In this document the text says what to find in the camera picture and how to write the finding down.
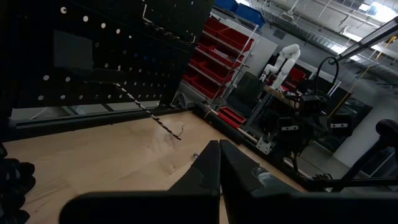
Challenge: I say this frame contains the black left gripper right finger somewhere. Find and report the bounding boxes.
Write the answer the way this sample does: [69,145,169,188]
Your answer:
[219,139,398,224]

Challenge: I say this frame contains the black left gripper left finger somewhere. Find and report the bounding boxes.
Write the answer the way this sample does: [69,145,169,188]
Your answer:
[58,139,221,224]

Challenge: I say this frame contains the white wire hook rail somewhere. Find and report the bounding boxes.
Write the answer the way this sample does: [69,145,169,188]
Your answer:
[141,2,197,45]
[88,79,186,141]

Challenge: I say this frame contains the black office chair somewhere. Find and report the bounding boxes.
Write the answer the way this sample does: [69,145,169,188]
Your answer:
[226,71,267,118]

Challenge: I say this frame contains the small red bin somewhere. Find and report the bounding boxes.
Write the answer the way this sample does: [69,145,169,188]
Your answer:
[217,106,247,129]

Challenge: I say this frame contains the black desk lamp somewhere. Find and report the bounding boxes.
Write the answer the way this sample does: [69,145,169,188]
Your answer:
[340,118,398,193]

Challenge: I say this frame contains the black pegboard cabinet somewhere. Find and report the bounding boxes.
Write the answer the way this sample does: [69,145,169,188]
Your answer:
[0,0,216,119]

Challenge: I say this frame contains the wire rack with red bins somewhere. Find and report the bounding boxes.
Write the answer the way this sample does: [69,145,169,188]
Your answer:
[182,16,259,102]

